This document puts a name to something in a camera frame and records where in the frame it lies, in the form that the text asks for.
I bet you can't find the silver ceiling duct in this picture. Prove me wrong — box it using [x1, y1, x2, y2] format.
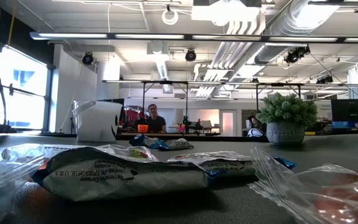
[228, 0, 341, 66]

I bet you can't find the white plastic bucket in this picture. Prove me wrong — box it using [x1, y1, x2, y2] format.
[72, 100, 124, 143]

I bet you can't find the white coiled ceiling cable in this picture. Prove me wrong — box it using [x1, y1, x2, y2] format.
[161, 8, 180, 26]

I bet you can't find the artificial green potted plant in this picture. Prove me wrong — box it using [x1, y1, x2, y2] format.
[255, 91, 319, 146]

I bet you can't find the black monitor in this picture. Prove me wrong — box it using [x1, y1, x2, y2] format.
[330, 98, 358, 129]

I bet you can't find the black table mat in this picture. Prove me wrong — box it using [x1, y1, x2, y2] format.
[0, 132, 358, 224]

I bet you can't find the black tall table frame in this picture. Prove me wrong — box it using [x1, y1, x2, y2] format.
[140, 79, 190, 125]
[255, 82, 303, 112]

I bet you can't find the person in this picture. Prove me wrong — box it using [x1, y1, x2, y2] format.
[246, 114, 262, 130]
[146, 103, 167, 134]

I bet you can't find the clear red gummy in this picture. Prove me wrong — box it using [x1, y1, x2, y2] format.
[249, 146, 358, 224]

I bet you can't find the long ceiling light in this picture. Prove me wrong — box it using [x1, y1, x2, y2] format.
[193, 34, 358, 44]
[29, 30, 186, 41]

